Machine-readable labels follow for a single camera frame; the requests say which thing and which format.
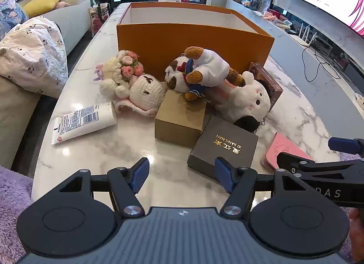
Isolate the dark grey gift box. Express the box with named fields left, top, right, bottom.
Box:
left=187, top=116, right=258, bottom=180

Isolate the pink embossed card case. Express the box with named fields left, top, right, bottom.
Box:
left=260, top=132, right=312, bottom=174

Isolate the white lotion tube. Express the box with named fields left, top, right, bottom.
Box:
left=51, top=102, right=117, bottom=145

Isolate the white plush with striped hat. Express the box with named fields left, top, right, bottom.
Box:
left=205, top=71, right=271, bottom=132

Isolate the small brown cardboard box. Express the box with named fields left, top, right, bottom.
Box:
left=155, top=90, right=206, bottom=148

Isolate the crochet bunny doll with flowers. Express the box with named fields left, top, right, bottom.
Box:
left=94, top=50, right=167, bottom=117

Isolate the brown card box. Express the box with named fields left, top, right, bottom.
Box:
left=249, top=62, right=283, bottom=109

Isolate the brown white plush bear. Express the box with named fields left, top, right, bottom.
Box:
left=165, top=46, right=247, bottom=102

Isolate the person right hand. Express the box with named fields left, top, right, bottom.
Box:
left=349, top=208, right=364, bottom=261

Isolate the purple fluffy sleeve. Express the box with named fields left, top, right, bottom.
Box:
left=1, top=167, right=33, bottom=263

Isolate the white wifi router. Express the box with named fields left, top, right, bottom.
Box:
left=290, top=23, right=318, bottom=47

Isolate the grey sofa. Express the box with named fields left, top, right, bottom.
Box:
left=1, top=0, right=91, bottom=169

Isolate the large orange cardboard box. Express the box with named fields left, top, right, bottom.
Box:
left=117, top=2, right=274, bottom=81

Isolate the white floral blanket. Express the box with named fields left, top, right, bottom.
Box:
left=1, top=16, right=68, bottom=98

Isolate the yellow cushion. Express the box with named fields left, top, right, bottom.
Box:
left=23, top=0, right=60, bottom=18

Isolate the blue floral cushion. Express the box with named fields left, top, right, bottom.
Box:
left=0, top=0, right=28, bottom=40

